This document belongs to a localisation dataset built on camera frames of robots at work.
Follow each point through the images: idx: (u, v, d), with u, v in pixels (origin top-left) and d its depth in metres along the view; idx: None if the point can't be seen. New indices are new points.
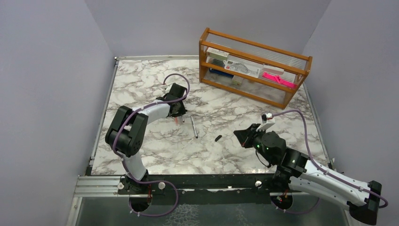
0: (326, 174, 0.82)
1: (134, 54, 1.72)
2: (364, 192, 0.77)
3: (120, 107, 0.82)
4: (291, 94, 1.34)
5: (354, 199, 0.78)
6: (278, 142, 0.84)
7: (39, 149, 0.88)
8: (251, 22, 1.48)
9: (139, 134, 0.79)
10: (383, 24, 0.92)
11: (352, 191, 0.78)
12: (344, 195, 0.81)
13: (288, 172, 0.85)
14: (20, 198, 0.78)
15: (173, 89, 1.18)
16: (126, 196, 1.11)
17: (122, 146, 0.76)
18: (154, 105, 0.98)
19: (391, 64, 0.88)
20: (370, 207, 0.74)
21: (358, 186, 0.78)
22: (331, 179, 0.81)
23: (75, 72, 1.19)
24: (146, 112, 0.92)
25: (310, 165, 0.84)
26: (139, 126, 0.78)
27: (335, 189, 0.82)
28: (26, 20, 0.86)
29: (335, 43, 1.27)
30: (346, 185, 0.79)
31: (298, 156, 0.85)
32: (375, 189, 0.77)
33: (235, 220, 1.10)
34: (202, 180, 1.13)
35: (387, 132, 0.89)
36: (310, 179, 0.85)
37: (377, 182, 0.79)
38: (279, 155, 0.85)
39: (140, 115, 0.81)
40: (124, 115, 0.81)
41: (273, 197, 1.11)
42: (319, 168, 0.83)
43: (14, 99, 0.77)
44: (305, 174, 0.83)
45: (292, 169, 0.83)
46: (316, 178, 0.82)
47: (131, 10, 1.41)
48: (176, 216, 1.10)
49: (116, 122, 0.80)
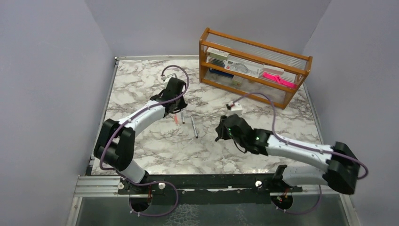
0: (288, 145, 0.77)
1: (134, 54, 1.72)
2: (325, 154, 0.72)
3: (106, 121, 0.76)
4: (291, 94, 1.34)
5: (319, 165, 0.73)
6: (237, 120, 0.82)
7: (39, 149, 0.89)
8: (251, 21, 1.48)
9: (126, 150, 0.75)
10: (382, 24, 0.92)
11: (313, 156, 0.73)
12: (310, 163, 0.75)
13: (256, 151, 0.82)
14: (20, 197, 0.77)
15: (170, 85, 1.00)
16: (126, 196, 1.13)
17: (111, 162, 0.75)
18: (145, 111, 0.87)
19: (390, 64, 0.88)
20: (331, 167, 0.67)
21: (318, 149, 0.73)
22: (292, 148, 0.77)
23: (75, 72, 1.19)
24: (134, 123, 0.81)
25: (272, 139, 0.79)
26: (125, 143, 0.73)
27: (301, 158, 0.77)
28: (26, 20, 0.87)
29: (334, 42, 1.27)
30: (307, 151, 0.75)
31: (265, 133, 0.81)
32: (340, 149, 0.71)
33: (235, 220, 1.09)
34: (203, 180, 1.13)
35: (387, 132, 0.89)
36: (278, 153, 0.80)
37: (343, 143, 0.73)
38: (243, 133, 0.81)
39: (126, 130, 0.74)
40: (109, 129, 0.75)
41: (273, 197, 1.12)
42: (281, 140, 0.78)
43: (14, 98, 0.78)
44: (268, 149, 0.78)
45: (258, 146, 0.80)
46: (280, 150, 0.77)
47: (131, 9, 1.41)
48: (176, 216, 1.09)
49: (103, 137, 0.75)
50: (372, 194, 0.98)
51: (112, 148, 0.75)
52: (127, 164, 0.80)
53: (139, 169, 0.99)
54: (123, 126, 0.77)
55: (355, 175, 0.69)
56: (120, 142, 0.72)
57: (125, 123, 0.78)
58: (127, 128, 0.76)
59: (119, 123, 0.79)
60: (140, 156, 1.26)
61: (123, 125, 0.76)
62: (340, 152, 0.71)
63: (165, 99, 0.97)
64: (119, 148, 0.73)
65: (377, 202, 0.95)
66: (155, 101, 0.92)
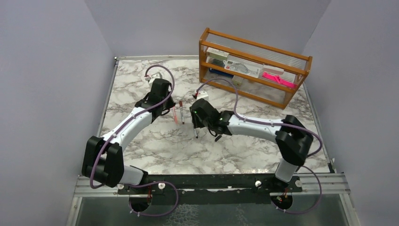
0: (246, 121, 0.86)
1: (134, 54, 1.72)
2: (275, 126, 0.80)
3: (90, 139, 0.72)
4: (291, 94, 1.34)
5: (272, 137, 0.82)
6: (202, 103, 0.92)
7: (39, 149, 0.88)
8: (251, 21, 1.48)
9: (116, 167, 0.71)
10: (382, 24, 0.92)
11: (266, 129, 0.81)
12: (266, 136, 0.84)
13: (220, 131, 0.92)
14: (20, 197, 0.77)
15: (154, 88, 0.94)
16: (126, 196, 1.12)
17: (102, 180, 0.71)
18: (131, 121, 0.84)
19: (390, 63, 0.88)
20: (279, 137, 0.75)
21: (269, 122, 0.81)
22: (249, 124, 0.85)
23: (75, 72, 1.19)
24: (120, 136, 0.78)
25: (233, 118, 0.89)
26: (114, 160, 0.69)
27: (259, 134, 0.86)
28: (25, 20, 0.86)
29: (334, 42, 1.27)
30: (260, 125, 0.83)
31: (228, 114, 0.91)
32: (289, 121, 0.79)
33: (235, 220, 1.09)
34: (203, 180, 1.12)
35: (387, 132, 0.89)
36: (239, 131, 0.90)
37: (293, 116, 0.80)
38: (207, 116, 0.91)
39: (112, 147, 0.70)
40: (95, 148, 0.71)
41: (273, 197, 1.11)
42: (239, 117, 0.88)
43: (14, 98, 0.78)
44: (230, 126, 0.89)
45: (221, 125, 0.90)
46: (239, 127, 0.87)
47: (131, 9, 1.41)
48: (176, 216, 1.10)
49: (89, 157, 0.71)
50: (372, 194, 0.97)
51: (101, 165, 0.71)
52: (118, 179, 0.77)
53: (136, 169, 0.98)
54: (108, 142, 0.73)
55: (305, 144, 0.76)
56: (108, 160, 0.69)
57: (111, 139, 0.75)
58: (113, 144, 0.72)
59: (104, 139, 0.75)
60: (140, 156, 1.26)
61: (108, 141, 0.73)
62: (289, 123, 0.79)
63: (151, 103, 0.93)
64: (108, 166, 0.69)
65: (377, 202, 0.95)
66: (140, 108, 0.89)
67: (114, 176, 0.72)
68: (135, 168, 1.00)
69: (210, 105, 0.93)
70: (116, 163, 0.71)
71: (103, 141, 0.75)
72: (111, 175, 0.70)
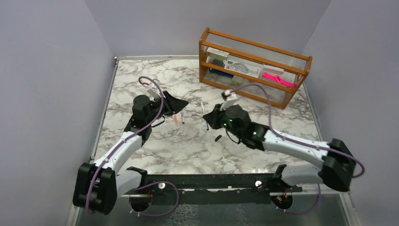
0: (285, 140, 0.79)
1: (134, 54, 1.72)
2: (322, 150, 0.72)
3: (80, 166, 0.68)
4: (291, 94, 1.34)
5: (315, 161, 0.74)
6: (240, 113, 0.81)
7: (39, 149, 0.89)
8: (251, 21, 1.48)
9: (109, 193, 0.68)
10: (382, 24, 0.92)
11: (309, 152, 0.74)
12: (306, 158, 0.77)
13: (251, 145, 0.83)
14: (21, 197, 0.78)
15: (136, 111, 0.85)
16: (126, 195, 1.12)
17: (95, 208, 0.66)
18: (122, 144, 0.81)
19: (389, 64, 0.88)
20: (327, 163, 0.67)
21: (315, 145, 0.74)
22: (289, 143, 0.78)
23: (75, 72, 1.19)
24: (112, 161, 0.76)
25: (269, 134, 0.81)
26: (108, 186, 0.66)
27: (298, 154, 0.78)
28: (26, 20, 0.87)
29: (335, 43, 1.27)
30: (303, 146, 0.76)
31: (262, 128, 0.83)
32: (336, 146, 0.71)
33: (235, 220, 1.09)
34: (202, 180, 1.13)
35: (387, 131, 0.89)
36: (275, 148, 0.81)
37: (339, 140, 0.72)
38: (244, 128, 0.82)
39: (105, 172, 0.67)
40: (86, 175, 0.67)
41: (273, 197, 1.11)
42: (278, 135, 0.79)
43: (14, 98, 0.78)
44: (265, 143, 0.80)
45: (255, 141, 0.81)
46: (277, 145, 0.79)
47: (131, 9, 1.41)
48: (176, 216, 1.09)
49: (80, 185, 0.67)
50: (372, 193, 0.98)
51: (95, 191, 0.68)
52: (112, 204, 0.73)
53: (131, 175, 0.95)
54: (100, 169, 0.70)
55: (350, 172, 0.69)
56: (102, 185, 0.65)
57: (103, 165, 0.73)
58: (106, 169, 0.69)
59: (96, 165, 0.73)
60: (140, 156, 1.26)
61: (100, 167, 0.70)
62: (336, 149, 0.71)
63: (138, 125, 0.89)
64: (101, 192, 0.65)
65: (377, 201, 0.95)
66: (130, 133, 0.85)
67: (107, 202, 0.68)
68: (131, 173, 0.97)
69: (245, 113, 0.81)
70: (110, 189, 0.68)
71: (94, 166, 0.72)
72: (105, 201, 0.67)
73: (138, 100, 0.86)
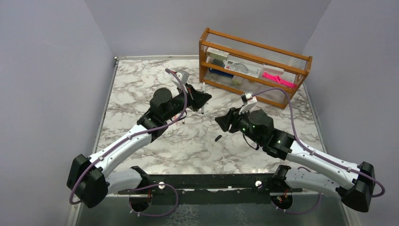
0: (313, 155, 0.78)
1: (134, 54, 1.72)
2: (352, 173, 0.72)
3: (77, 157, 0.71)
4: (291, 94, 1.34)
5: (342, 182, 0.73)
6: (265, 120, 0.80)
7: (38, 149, 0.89)
8: (252, 21, 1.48)
9: (96, 190, 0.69)
10: (382, 24, 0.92)
11: (339, 172, 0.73)
12: (332, 176, 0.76)
13: (274, 154, 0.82)
14: (21, 196, 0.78)
15: (155, 99, 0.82)
16: (126, 196, 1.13)
17: (79, 197, 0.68)
18: (125, 141, 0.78)
19: (389, 64, 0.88)
20: (357, 188, 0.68)
21: (346, 166, 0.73)
22: (317, 160, 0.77)
23: (75, 72, 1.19)
24: (107, 161, 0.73)
25: (296, 146, 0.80)
26: (95, 185, 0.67)
27: (323, 170, 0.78)
28: (27, 21, 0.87)
29: (335, 43, 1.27)
30: (333, 165, 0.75)
31: (286, 137, 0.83)
32: (366, 170, 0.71)
33: (235, 220, 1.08)
34: (202, 180, 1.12)
35: (387, 130, 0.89)
36: (299, 161, 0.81)
37: (369, 164, 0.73)
38: (267, 134, 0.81)
39: (96, 172, 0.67)
40: (79, 167, 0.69)
41: (273, 197, 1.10)
42: (305, 149, 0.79)
43: (14, 98, 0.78)
44: (290, 155, 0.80)
45: (278, 149, 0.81)
46: (303, 159, 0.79)
47: (131, 9, 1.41)
48: (176, 216, 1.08)
49: (72, 174, 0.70)
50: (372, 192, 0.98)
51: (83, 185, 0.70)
52: (99, 199, 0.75)
53: (131, 177, 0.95)
54: (92, 165, 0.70)
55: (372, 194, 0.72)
56: (90, 183, 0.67)
57: (96, 163, 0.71)
58: (97, 168, 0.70)
59: (91, 160, 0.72)
60: (140, 156, 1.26)
61: (93, 165, 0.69)
62: (366, 173, 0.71)
63: (155, 122, 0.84)
64: (89, 187, 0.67)
65: (377, 200, 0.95)
66: (141, 128, 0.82)
67: (92, 198, 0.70)
68: (131, 174, 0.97)
69: (264, 116, 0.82)
70: (99, 187, 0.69)
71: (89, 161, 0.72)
72: (90, 196, 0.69)
73: (159, 94, 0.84)
